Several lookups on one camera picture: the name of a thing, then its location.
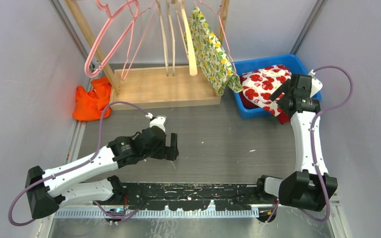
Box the lemon print skirt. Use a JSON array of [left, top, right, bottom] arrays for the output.
[[188, 6, 243, 96]]

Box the thin pink wire hanger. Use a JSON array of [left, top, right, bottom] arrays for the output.
[[194, 0, 237, 71]]

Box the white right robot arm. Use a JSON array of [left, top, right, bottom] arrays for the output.
[[255, 74, 338, 212]]

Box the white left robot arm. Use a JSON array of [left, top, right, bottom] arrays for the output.
[[25, 126, 179, 219]]

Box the wooden hanger rack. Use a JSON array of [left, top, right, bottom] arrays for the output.
[[66, 0, 221, 110]]

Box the cream wooden hanger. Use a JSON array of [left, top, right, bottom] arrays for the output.
[[178, 0, 198, 76]]

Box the beige wooden hanger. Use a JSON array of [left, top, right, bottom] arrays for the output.
[[165, 0, 176, 76], [156, 0, 169, 76]]

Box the thick pink hanger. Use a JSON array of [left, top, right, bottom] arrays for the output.
[[84, 0, 142, 78]]

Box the blue plastic bin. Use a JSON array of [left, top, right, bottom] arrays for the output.
[[234, 54, 310, 119]]

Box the dark red cloth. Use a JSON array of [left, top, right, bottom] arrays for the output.
[[239, 92, 290, 124]]

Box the red poppy print cloth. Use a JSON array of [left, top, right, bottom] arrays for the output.
[[239, 64, 291, 117]]

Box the orange cloth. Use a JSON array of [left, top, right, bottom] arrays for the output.
[[72, 76, 112, 121]]

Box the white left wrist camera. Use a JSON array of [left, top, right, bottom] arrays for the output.
[[145, 113, 167, 132]]

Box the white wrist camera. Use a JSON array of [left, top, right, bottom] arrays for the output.
[[145, 113, 167, 132], [308, 69, 323, 98]]

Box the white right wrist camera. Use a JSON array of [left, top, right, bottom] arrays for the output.
[[308, 69, 323, 98]]

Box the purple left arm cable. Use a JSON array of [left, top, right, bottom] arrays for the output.
[[8, 101, 153, 227]]

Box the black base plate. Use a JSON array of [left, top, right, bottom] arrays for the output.
[[92, 182, 288, 213]]

